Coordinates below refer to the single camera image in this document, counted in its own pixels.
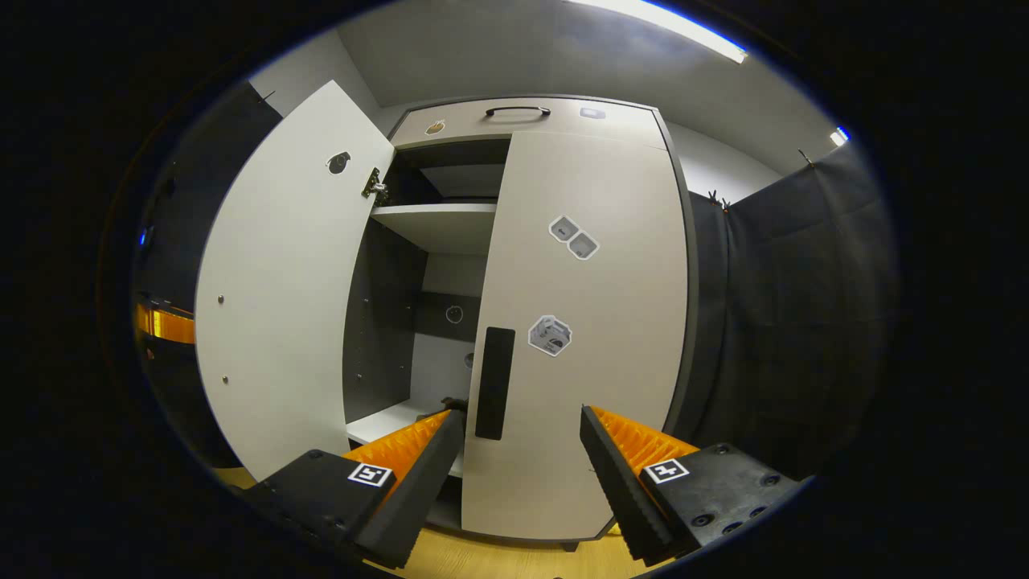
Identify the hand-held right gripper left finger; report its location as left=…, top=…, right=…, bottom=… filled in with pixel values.
left=241, top=409, right=467, bottom=568

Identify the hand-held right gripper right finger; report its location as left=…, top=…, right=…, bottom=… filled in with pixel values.
left=579, top=404, right=805, bottom=565

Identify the white cabinet door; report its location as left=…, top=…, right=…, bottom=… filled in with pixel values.
left=461, top=130, right=691, bottom=541
left=195, top=79, right=396, bottom=483

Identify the white grey shoe cabinet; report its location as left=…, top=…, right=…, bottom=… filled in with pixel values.
left=342, top=95, right=699, bottom=552

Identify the white cabinet drawer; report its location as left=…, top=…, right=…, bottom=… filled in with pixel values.
left=392, top=98, right=670, bottom=151

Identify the black door handle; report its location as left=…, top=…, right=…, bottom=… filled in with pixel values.
left=474, top=326, right=516, bottom=441

